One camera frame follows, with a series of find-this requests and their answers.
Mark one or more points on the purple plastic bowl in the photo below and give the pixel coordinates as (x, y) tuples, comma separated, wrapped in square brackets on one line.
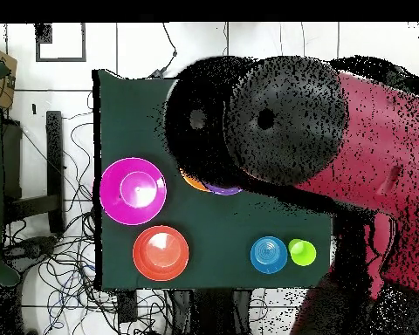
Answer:
[(223, 191)]

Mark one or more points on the large orange plastic bowl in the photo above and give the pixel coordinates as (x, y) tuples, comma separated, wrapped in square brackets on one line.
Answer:
[(193, 183)]

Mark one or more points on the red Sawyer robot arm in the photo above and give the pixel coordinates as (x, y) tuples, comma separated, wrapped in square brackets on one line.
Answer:
[(370, 139)]

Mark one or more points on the dark green table cloth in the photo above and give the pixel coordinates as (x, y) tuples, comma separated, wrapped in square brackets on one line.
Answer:
[(213, 226)]

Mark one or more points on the large pink plastic bowl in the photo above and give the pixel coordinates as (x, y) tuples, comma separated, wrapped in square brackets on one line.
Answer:
[(132, 209)]

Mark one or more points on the blue plastic bowl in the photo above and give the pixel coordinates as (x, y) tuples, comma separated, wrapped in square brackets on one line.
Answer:
[(269, 258)]

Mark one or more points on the red-orange plastic bowl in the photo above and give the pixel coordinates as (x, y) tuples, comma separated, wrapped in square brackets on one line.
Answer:
[(160, 268)]

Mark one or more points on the lime green plastic cup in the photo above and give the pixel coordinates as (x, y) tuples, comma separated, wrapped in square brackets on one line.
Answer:
[(302, 253)]

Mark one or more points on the cardboard box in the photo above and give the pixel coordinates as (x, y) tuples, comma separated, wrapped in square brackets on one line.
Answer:
[(7, 69)]

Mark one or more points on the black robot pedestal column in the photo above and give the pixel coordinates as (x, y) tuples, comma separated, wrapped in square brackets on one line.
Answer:
[(213, 314)]

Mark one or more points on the black metal frame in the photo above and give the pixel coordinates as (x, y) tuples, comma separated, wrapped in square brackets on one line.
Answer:
[(54, 157)]

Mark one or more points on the black square floor frame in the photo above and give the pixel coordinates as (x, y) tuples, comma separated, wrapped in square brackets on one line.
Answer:
[(37, 52)]

